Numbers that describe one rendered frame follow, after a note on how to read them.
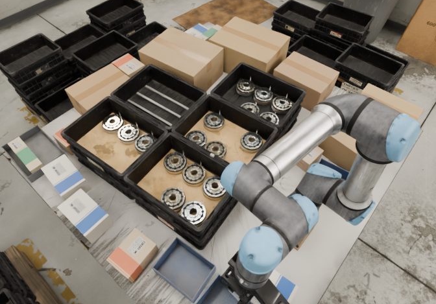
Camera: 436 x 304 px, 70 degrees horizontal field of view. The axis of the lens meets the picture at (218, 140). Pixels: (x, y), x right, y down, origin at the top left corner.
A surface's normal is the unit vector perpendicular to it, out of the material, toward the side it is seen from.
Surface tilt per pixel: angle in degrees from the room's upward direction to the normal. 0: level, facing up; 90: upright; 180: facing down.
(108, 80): 0
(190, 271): 0
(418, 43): 72
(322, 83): 0
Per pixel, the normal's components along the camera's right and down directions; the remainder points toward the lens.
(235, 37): 0.00, -0.60
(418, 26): -0.62, 0.44
